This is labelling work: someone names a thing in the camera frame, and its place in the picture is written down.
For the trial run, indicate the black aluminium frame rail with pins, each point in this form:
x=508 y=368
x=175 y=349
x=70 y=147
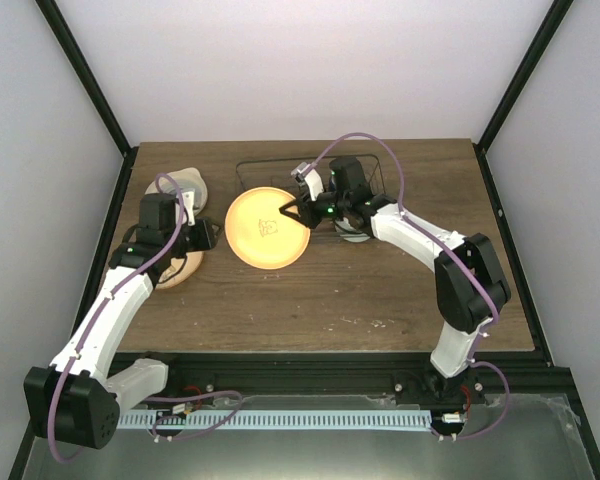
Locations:
x=352 y=373

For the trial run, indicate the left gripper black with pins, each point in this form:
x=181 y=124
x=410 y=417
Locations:
x=206 y=239

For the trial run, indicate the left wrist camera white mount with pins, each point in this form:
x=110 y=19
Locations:
x=188 y=207

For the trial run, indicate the black wire dish rack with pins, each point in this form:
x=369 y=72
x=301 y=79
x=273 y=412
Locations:
x=359 y=179

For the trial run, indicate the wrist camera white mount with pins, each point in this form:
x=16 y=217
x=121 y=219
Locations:
x=188 y=207
x=305 y=174

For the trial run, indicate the translucent white bowl with spout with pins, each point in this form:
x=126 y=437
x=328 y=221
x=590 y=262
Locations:
x=189 y=180

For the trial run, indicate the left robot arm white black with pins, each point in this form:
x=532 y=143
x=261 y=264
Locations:
x=75 y=399

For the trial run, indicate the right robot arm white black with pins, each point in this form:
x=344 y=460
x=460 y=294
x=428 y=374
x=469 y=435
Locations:
x=471 y=287

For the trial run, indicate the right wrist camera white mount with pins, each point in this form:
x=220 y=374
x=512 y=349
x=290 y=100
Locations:
x=305 y=174

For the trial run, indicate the wooden bird painted plate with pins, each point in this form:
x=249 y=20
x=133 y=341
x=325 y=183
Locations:
x=180 y=270

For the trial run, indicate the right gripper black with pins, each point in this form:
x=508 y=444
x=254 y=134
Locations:
x=305 y=212

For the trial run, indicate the orange plastic plate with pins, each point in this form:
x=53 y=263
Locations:
x=259 y=235

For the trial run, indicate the light blue slotted cable duct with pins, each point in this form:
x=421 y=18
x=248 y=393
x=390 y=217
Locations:
x=284 y=420

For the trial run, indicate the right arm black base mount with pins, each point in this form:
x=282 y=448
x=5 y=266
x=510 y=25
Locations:
x=428 y=388

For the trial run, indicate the light green patterned bowl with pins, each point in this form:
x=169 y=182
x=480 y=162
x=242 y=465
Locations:
x=349 y=233

